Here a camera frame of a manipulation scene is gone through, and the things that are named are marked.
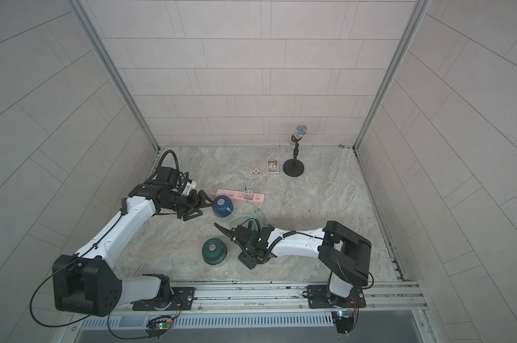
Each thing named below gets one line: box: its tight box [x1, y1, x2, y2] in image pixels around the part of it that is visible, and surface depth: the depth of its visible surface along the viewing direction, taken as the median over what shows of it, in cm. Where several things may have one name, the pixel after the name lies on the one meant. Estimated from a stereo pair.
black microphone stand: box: [282, 142, 305, 178], surface depth 108 cm
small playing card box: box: [266, 160, 279, 176], surface depth 108 cm
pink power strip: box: [215, 188, 266, 204], surface depth 96 cm
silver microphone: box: [288, 124, 309, 146], surface depth 88 cm
